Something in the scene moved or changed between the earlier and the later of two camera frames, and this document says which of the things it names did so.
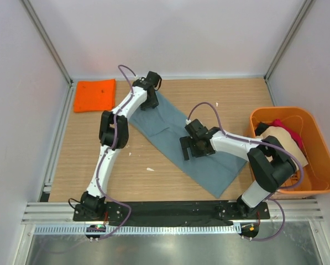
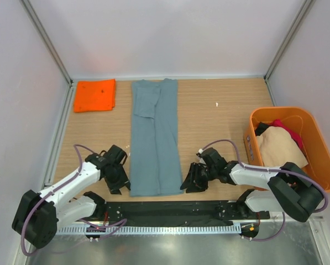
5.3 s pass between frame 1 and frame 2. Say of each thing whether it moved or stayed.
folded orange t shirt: stayed
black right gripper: moved
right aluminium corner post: stayed
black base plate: stayed
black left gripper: moved
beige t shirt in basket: stayed
